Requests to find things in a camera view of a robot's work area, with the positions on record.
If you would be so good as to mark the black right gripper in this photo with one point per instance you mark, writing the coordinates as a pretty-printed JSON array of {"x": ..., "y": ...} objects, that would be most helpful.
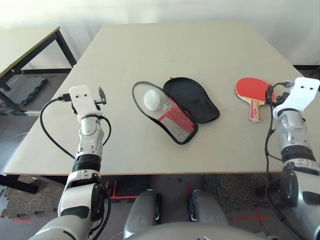
[{"x": 283, "y": 97}]

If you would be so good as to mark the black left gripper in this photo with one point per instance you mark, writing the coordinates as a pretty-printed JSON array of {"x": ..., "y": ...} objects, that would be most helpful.
[{"x": 102, "y": 106}]

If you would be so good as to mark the red ping-pong paddle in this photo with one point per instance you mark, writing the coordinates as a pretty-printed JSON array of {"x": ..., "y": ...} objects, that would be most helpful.
[{"x": 250, "y": 87}]

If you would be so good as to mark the red black paddle case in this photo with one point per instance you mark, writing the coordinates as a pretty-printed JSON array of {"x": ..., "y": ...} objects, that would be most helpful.
[{"x": 197, "y": 100}]

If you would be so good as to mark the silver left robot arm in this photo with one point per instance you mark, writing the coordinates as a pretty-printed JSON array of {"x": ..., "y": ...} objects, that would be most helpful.
[{"x": 88, "y": 140}]

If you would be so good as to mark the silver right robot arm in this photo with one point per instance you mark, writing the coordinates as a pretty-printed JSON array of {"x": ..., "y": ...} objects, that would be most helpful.
[{"x": 292, "y": 130}]

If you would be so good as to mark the black-framed side table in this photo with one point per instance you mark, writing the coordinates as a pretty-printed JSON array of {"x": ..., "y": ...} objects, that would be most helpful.
[{"x": 66, "y": 47}]

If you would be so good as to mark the dark foam floor tile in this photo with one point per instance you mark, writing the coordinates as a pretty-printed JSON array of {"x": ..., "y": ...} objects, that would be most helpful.
[{"x": 27, "y": 90}]

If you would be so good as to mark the speckled grey floor mat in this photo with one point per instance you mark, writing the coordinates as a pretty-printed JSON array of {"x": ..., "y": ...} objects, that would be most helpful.
[
  {"x": 237, "y": 190},
  {"x": 37, "y": 202}
]

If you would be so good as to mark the grey robot left leg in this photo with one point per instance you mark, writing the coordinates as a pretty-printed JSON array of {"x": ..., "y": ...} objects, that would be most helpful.
[{"x": 142, "y": 207}]

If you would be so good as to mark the grey robot leg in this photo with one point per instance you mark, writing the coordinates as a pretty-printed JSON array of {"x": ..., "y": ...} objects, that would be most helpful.
[
  {"x": 142, "y": 207},
  {"x": 207, "y": 207}
]

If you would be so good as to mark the red tape strip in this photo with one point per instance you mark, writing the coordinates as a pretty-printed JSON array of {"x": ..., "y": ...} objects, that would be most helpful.
[
  {"x": 21, "y": 220},
  {"x": 188, "y": 187}
]

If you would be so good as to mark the grey robot right leg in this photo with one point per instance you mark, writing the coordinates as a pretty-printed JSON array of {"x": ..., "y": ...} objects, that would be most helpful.
[{"x": 207, "y": 207}]

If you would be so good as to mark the grey robot torso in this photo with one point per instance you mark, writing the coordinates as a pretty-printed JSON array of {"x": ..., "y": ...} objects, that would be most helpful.
[{"x": 187, "y": 232}]

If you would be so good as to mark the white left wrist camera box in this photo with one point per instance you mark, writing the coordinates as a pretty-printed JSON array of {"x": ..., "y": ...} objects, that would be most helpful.
[{"x": 82, "y": 100}]

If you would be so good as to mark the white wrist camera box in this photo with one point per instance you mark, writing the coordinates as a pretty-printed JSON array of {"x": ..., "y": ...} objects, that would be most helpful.
[
  {"x": 300, "y": 95},
  {"x": 82, "y": 100}
]

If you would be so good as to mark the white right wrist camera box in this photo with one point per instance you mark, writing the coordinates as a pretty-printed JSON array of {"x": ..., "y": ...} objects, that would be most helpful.
[{"x": 300, "y": 95}]

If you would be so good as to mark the black table frame bar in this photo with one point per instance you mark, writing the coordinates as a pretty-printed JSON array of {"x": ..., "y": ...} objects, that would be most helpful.
[{"x": 22, "y": 186}]

